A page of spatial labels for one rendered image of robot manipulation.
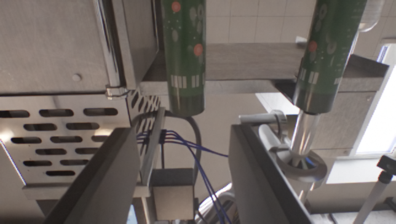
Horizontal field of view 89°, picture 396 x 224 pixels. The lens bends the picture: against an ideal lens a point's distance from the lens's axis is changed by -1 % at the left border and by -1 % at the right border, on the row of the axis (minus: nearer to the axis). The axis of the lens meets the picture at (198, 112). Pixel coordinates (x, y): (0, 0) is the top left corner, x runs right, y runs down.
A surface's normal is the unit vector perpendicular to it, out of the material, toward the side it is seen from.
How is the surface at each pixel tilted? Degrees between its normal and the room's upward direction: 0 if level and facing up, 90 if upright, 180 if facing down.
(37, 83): 90
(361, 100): 90
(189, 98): 90
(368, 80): 90
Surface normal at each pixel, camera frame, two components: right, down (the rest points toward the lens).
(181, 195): 0.04, 0.47
